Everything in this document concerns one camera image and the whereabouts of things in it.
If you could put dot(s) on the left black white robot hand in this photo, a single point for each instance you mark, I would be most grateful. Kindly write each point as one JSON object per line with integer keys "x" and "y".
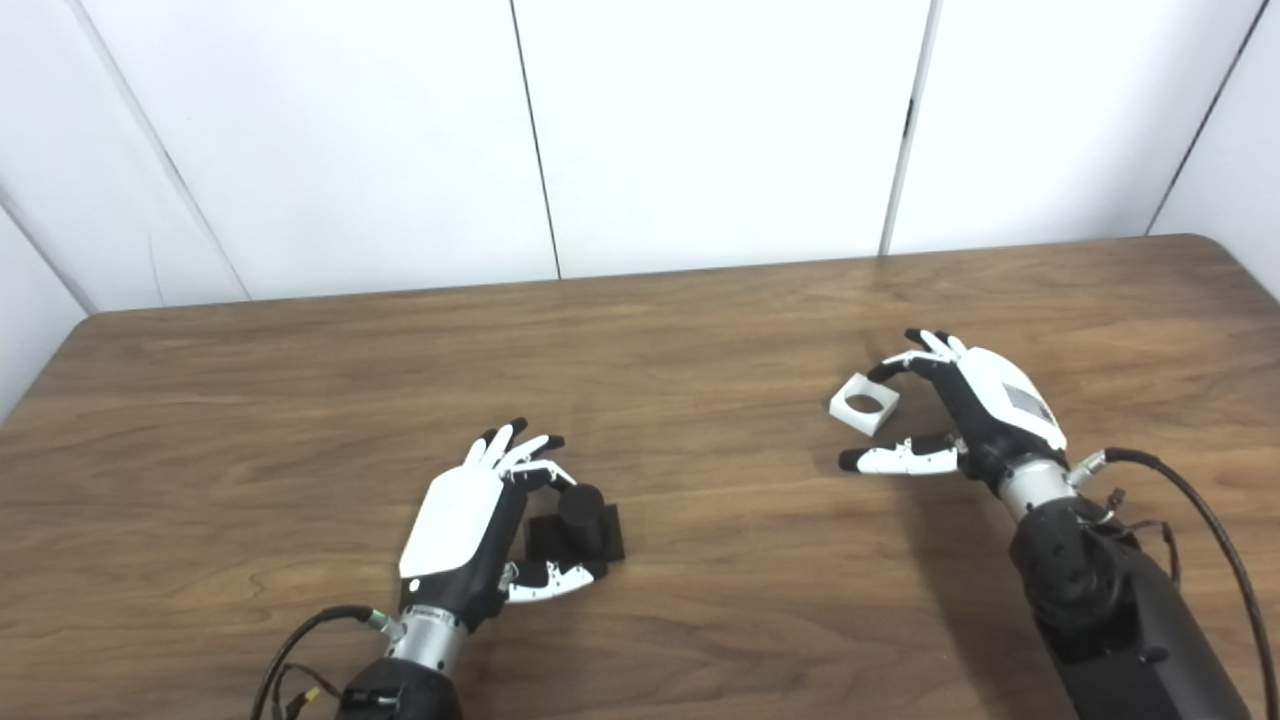
{"x": 455, "y": 525}

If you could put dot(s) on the black peg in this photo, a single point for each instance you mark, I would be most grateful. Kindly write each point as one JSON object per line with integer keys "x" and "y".
{"x": 582, "y": 515}

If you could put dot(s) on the white square piece with hole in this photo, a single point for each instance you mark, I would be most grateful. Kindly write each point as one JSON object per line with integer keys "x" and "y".
{"x": 872, "y": 422}

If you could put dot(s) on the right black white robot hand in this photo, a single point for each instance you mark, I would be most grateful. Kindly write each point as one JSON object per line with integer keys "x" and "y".
{"x": 1000, "y": 400}

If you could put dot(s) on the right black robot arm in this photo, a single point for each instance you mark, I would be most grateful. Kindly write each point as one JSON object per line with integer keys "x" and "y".
{"x": 1120, "y": 620}

